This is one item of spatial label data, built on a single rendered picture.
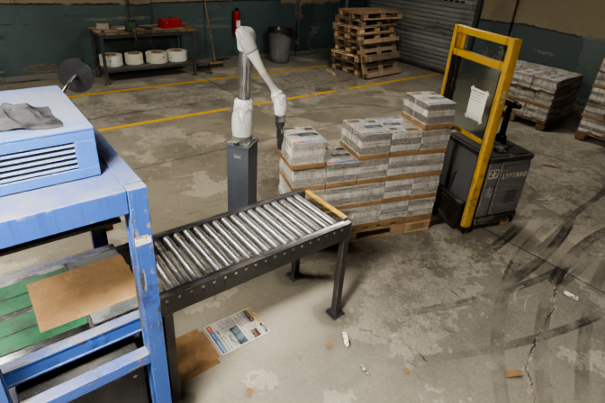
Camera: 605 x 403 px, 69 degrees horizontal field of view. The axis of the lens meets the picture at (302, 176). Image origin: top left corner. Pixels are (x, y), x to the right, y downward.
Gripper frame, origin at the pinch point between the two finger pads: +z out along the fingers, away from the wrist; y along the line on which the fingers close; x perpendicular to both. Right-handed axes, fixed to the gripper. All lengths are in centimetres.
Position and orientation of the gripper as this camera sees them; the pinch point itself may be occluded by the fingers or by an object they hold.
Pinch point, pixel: (279, 144)
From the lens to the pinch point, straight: 356.0
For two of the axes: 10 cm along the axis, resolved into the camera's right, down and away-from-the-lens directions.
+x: -9.4, 1.0, -3.3
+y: -3.4, -4.5, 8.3
